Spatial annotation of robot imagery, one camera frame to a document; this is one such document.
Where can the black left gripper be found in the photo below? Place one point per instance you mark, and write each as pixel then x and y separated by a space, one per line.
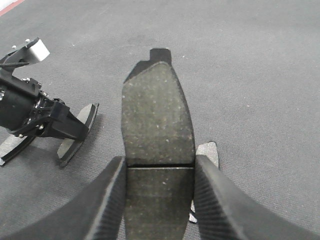
pixel 52 118

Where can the black conveyor belt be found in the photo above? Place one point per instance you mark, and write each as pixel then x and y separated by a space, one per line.
pixel 249 69

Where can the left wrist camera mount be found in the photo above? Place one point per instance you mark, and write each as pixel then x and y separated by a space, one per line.
pixel 28 53

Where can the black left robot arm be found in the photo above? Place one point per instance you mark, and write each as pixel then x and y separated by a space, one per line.
pixel 26 111

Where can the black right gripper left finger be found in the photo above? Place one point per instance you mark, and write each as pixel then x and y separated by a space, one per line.
pixel 94 214

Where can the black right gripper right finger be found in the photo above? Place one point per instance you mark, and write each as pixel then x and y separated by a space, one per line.
pixel 225 212

